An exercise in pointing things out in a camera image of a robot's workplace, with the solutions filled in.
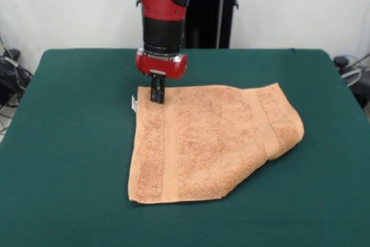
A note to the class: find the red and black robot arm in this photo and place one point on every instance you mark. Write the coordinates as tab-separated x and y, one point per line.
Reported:
162	4

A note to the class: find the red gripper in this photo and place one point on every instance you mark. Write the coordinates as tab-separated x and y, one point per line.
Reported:
162	66

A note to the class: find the dark grey stand base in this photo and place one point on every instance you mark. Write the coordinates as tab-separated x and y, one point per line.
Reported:
341	61
8	70

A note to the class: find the dark green table cloth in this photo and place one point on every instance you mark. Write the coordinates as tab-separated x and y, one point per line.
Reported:
72	143

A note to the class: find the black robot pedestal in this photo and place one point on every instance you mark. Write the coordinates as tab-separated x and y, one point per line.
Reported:
208	12

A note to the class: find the tan terry towel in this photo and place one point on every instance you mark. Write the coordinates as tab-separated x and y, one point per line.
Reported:
208	143

